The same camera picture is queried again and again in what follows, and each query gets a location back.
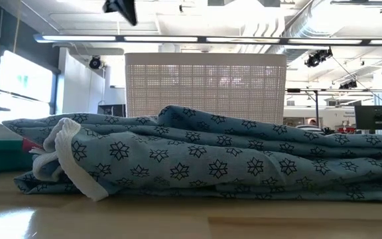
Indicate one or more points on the silver ventilation duct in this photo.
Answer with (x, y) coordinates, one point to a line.
(298, 21)

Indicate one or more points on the black ceiling spotlight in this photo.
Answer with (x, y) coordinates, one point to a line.
(348, 85)
(317, 58)

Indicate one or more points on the blue star-patterned folded gown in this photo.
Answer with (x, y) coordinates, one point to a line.
(211, 156)

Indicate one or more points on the black wall-mounted camera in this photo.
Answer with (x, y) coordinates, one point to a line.
(95, 62)

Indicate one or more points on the black background monitor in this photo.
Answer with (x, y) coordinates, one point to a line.
(376, 117)

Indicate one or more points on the white plastic mesh basket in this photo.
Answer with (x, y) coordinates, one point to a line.
(207, 86)

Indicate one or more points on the black background box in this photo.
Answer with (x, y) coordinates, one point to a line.
(111, 110)

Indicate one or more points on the white pillar cabinet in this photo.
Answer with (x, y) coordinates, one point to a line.
(78, 86)

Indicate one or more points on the green first aid kit box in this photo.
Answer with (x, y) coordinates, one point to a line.
(2, 156)

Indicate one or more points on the long ceiling light bar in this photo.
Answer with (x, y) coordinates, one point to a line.
(177, 38)

